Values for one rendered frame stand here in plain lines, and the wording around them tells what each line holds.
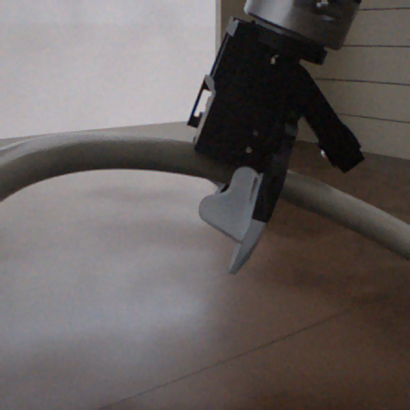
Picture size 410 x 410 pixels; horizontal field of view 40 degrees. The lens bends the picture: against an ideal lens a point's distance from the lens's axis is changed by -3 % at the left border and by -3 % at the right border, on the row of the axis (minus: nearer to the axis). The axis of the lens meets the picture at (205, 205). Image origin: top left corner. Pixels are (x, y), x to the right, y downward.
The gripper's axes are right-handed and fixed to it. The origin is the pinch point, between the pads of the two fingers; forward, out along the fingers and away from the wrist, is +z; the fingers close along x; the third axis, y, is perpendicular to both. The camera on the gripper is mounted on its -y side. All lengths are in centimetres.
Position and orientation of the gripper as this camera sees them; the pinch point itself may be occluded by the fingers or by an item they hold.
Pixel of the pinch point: (228, 237)
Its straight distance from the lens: 56.4
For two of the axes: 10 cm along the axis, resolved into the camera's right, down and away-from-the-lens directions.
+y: -9.3, -2.7, -2.5
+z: -3.5, 8.6, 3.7
